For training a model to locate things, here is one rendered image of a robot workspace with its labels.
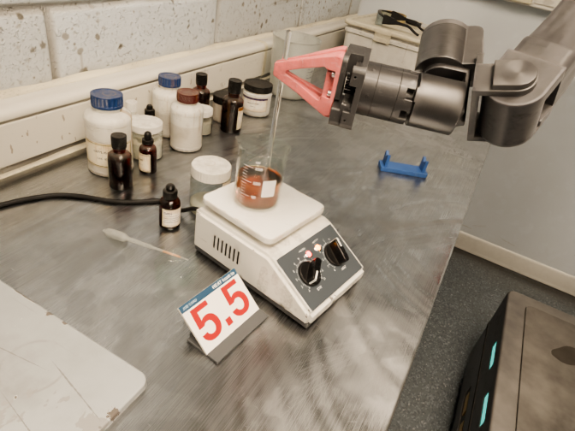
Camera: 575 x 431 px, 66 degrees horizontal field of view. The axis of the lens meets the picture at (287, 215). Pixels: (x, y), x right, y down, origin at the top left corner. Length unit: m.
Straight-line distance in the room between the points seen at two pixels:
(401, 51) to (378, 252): 1.02
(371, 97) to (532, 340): 0.97
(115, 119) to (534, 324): 1.14
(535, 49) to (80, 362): 0.54
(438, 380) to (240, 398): 1.18
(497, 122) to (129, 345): 0.44
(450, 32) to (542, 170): 1.55
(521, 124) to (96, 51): 0.69
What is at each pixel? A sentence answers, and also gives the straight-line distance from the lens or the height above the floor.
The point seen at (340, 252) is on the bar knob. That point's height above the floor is 0.81.
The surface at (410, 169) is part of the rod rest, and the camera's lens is 0.95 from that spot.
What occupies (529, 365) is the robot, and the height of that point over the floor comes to 0.36.
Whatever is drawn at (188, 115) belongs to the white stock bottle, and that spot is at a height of 0.83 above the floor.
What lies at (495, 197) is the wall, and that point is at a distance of 2.11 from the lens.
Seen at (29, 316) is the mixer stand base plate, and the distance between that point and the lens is 0.54.
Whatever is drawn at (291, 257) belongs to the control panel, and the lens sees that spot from 0.53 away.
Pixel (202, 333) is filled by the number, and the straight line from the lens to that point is 0.50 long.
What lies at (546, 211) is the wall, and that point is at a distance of 2.13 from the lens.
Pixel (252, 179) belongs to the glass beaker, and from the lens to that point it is 0.53.
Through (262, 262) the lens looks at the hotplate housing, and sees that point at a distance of 0.52.
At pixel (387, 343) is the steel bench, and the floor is 0.75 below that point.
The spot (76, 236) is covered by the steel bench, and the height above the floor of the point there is 0.75.
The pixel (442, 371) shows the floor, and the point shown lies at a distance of 1.63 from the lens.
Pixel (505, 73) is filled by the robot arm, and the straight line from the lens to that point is 0.48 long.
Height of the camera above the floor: 1.15
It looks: 34 degrees down
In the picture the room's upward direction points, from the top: 12 degrees clockwise
